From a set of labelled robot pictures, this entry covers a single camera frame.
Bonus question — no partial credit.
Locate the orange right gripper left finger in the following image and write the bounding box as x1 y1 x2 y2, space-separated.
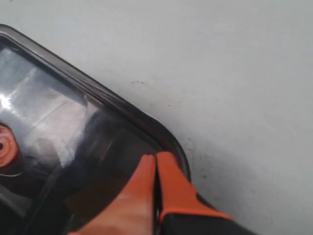
70 154 157 235

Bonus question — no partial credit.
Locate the smoked lid with orange seal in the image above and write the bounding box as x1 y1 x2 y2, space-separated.
0 24 190 235

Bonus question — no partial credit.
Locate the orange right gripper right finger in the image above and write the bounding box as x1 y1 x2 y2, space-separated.
156 152 254 235

